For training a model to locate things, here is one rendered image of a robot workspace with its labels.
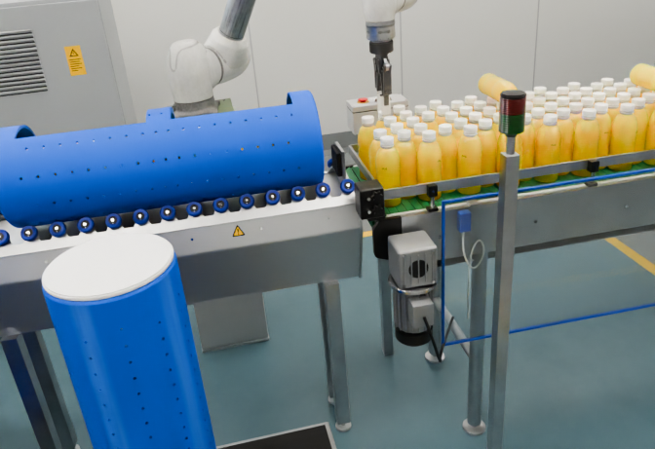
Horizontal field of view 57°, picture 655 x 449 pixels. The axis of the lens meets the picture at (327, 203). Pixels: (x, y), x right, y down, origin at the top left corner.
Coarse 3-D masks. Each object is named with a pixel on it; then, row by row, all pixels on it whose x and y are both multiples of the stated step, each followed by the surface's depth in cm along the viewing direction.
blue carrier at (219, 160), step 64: (0, 128) 165; (128, 128) 163; (192, 128) 164; (256, 128) 166; (320, 128) 168; (0, 192) 156; (64, 192) 160; (128, 192) 163; (192, 192) 168; (256, 192) 176
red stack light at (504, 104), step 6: (504, 102) 148; (510, 102) 147; (516, 102) 147; (522, 102) 147; (504, 108) 149; (510, 108) 148; (516, 108) 147; (522, 108) 148; (504, 114) 149; (510, 114) 148; (516, 114) 148
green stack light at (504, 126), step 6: (522, 114) 149; (504, 120) 150; (510, 120) 149; (516, 120) 149; (522, 120) 149; (498, 126) 153; (504, 126) 150; (510, 126) 149; (516, 126) 149; (522, 126) 150; (504, 132) 151; (510, 132) 150; (516, 132) 150
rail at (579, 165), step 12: (612, 156) 180; (624, 156) 181; (636, 156) 182; (648, 156) 182; (528, 168) 176; (540, 168) 177; (552, 168) 178; (564, 168) 179; (576, 168) 179; (444, 180) 173; (456, 180) 173; (468, 180) 174; (480, 180) 175; (492, 180) 176; (384, 192) 170; (396, 192) 171; (408, 192) 172; (420, 192) 172
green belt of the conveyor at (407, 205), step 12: (348, 168) 209; (636, 168) 190; (360, 180) 198; (528, 180) 188; (564, 180) 186; (456, 192) 184; (480, 192) 183; (492, 192) 182; (408, 204) 179; (420, 204) 179
